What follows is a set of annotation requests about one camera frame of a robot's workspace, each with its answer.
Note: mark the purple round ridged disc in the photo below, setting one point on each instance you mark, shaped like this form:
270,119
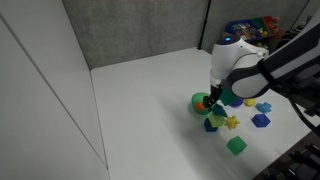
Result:
237,103

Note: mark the teal green rubber toy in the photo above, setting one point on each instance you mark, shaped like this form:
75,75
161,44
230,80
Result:
219,110

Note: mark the light blue flat toy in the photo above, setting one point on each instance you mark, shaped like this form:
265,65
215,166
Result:
263,107

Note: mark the blue hexagon block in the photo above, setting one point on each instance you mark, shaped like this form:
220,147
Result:
260,120

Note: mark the small yellow rounded toy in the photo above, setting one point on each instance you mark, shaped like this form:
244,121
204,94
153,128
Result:
250,102

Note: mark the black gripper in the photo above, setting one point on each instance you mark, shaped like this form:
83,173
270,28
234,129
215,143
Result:
216,90

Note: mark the orange rubber toy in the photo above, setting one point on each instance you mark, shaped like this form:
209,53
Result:
200,106

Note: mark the black vertical pole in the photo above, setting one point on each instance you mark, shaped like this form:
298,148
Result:
204,23

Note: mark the colourful toy storage bin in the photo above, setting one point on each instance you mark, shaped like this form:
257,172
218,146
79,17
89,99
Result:
253,28

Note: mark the green round plate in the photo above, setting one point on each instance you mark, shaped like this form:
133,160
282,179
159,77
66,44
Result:
197,99

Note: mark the green cube block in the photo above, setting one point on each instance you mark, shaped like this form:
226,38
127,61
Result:
236,145

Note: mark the black metal frame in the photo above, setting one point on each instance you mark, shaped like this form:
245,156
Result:
293,160

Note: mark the dark blue small block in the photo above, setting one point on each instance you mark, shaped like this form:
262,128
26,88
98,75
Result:
209,126

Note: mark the yellow-green cube block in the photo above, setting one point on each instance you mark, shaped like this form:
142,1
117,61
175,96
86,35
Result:
216,121

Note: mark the yellow spiky toy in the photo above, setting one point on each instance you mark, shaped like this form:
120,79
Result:
232,122

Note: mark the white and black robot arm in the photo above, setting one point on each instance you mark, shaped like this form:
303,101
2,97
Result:
246,66

